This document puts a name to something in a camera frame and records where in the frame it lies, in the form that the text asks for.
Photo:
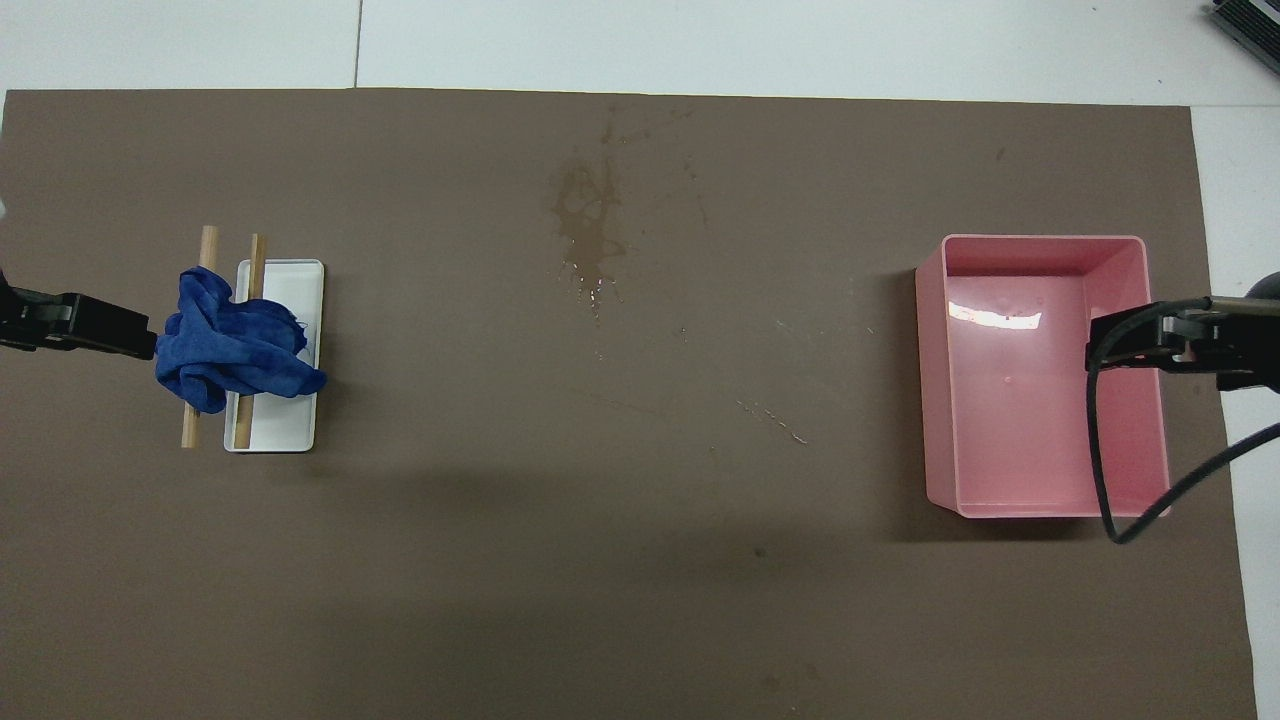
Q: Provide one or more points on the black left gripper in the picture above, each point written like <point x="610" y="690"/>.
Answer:
<point x="30" y="320"/>

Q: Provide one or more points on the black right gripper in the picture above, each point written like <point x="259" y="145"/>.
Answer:
<point x="1235" y="345"/>

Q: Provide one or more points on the blue cloth towel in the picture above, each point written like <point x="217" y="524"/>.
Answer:
<point x="235" y="345"/>

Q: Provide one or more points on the white towel rack base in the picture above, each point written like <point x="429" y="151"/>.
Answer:
<point x="292" y="330"/>

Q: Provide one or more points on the water puddle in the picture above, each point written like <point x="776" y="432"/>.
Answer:
<point x="588" y="215"/>

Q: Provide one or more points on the pink plastic bin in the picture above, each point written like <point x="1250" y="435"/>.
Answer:
<point x="1040" y="380"/>

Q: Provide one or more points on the wooden rack rod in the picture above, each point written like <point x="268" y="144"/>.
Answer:
<point x="257" y="260"/>
<point x="207" y="245"/>

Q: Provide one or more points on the grey ribbed device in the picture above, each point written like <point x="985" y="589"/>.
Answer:
<point x="1250" y="25"/>

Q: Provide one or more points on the brown table mat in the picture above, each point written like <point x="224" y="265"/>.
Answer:
<point x="600" y="500"/>

